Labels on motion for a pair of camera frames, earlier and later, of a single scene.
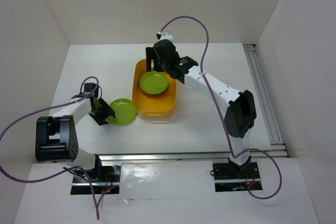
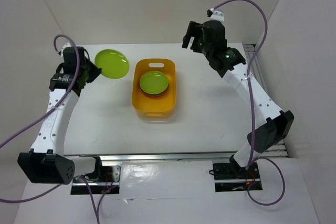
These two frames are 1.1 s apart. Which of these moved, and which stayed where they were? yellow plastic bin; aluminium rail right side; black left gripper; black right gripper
Moved: black left gripper; black right gripper
Stayed: aluminium rail right side; yellow plastic bin
